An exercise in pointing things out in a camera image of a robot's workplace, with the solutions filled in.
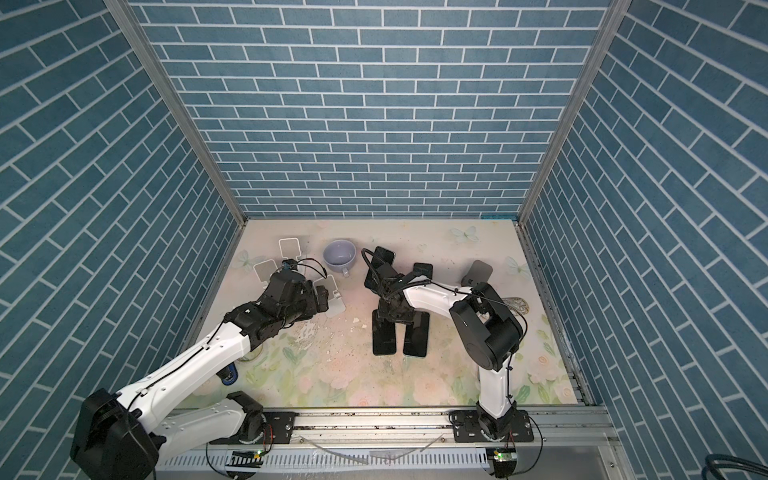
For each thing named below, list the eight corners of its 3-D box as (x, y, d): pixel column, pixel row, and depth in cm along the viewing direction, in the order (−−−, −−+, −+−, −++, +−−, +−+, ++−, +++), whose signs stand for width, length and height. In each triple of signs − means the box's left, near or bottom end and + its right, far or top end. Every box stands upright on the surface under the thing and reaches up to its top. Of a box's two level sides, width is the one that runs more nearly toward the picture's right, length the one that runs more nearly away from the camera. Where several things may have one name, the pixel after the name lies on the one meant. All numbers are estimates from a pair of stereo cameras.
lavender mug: (320, 262, 109) (317, 251, 104) (342, 246, 114) (339, 234, 109) (346, 283, 103) (344, 272, 98) (367, 265, 108) (366, 254, 103)
